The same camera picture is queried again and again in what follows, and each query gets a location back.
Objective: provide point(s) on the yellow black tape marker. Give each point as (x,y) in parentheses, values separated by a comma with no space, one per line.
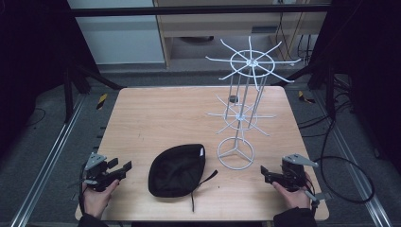
(303,96)
(101,101)

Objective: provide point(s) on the metal floor rail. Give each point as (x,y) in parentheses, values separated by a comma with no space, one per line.
(47,160)
(353,164)

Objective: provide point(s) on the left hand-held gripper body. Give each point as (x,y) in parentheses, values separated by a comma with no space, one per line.
(96,171)

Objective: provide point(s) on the small grey round object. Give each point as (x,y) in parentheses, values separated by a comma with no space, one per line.
(233,99)

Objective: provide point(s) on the black horizontal frame bar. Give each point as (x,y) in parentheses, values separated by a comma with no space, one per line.
(189,10)

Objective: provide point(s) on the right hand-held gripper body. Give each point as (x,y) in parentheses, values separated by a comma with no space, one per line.
(294,176)

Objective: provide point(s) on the white cabinet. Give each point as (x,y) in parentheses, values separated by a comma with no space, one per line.
(119,38)

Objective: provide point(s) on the dark curtain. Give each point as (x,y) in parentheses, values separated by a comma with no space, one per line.
(369,63)
(28,63)

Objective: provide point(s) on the person's left hand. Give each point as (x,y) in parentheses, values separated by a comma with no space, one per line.
(96,198)

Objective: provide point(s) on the person's right hand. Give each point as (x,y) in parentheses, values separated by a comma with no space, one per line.
(293,197)

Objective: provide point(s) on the black metal stand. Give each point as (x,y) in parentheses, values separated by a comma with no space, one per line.
(68,94)
(329,91)

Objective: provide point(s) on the wooden shelf unit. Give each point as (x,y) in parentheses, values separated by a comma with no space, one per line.
(195,28)

